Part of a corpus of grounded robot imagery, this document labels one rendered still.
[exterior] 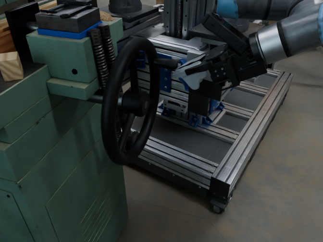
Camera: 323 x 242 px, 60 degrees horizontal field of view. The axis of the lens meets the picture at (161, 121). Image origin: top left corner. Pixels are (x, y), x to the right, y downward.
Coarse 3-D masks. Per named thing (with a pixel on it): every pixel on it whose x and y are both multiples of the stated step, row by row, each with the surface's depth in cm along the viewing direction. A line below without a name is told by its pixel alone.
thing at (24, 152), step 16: (48, 112) 63; (64, 112) 68; (80, 112) 75; (32, 128) 58; (48, 128) 63; (64, 128) 69; (0, 144) 54; (16, 144) 55; (32, 144) 59; (48, 144) 64; (0, 160) 54; (16, 160) 56; (32, 160) 60; (0, 176) 58; (16, 176) 57
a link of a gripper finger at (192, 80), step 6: (186, 66) 65; (192, 66) 63; (174, 72) 68; (180, 72) 65; (204, 72) 63; (186, 78) 66; (192, 78) 65; (198, 78) 65; (192, 84) 66; (198, 84) 66
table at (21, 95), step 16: (32, 64) 59; (0, 80) 53; (16, 80) 53; (32, 80) 56; (48, 80) 60; (64, 80) 60; (96, 80) 61; (0, 96) 49; (16, 96) 53; (32, 96) 57; (64, 96) 60; (80, 96) 59; (0, 112) 50; (16, 112) 53; (0, 128) 51
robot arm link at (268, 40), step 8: (272, 24) 55; (264, 32) 55; (272, 32) 54; (256, 40) 56; (264, 40) 55; (272, 40) 54; (280, 40) 53; (264, 48) 55; (272, 48) 54; (280, 48) 54; (264, 56) 56; (272, 56) 55; (280, 56) 55
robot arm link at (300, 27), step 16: (304, 0) 54; (320, 0) 53; (288, 16) 57; (304, 16) 51; (320, 16) 49; (288, 32) 52; (304, 32) 51; (320, 32) 50; (288, 48) 54; (304, 48) 53
